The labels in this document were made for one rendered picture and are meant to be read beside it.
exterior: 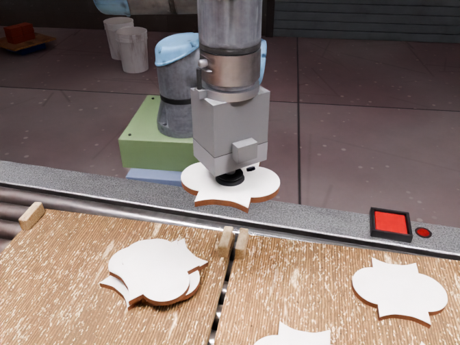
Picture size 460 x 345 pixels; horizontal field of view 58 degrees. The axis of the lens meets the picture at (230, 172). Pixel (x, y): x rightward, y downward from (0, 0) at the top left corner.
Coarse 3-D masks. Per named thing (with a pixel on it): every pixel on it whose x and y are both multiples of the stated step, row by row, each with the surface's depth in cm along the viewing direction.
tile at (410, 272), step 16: (368, 272) 71; (384, 272) 71; (400, 272) 71; (416, 272) 71; (352, 288) 69; (368, 288) 68; (384, 288) 68; (400, 288) 68; (416, 288) 68; (432, 288) 68; (368, 304) 66; (384, 304) 65; (400, 304) 65; (416, 304) 65; (432, 304) 65; (416, 320) 64
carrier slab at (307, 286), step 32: (256, 256) 75; (288, 256) 75; (320, 256) 75; (352, 256) 75; (384, 256) 75; (416, 256) 75; (256, 288) 69; (288, 288) 69; (320, 288) 69; (448, 288) 69; (224, 320) 64; (256, 320) 64; (288, 320) 64; (320, 320) 64; (352, 320) 64; (384, 320) 64; (448, 320) 64
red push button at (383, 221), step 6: (378, 216) 86; (384, 216) 86; (390, 216) 86; (396, 216) 86; (402, 216) 86; (378, 222) 84; (384, 222) 84; (390, 222) 84; (396, 222) 84; (402, 222) 84; (378, 228) 83; (384, 228) 83; (390, 228) 83; (396, 228) 83; (402, 228) 83
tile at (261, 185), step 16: (192, 176) 62; (208, 176) 62; (256, 176) 62; (272, 176) 62; (192, 192) 60; (208, 192) 59; (224, 192) 59; (240, 192) 59; (256, 192) 59; (272, 192) 59; (240, 208) 57
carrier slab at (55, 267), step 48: (48, 240) 79; (96, 240) 79; (192, 240) 79; (0, 288) 69; (48, 288) 69; (96, 288) 69; (0, 336) 62; (48, 336) 62; (96, 336) 62; (144, 336) 62; (192, 336) 62
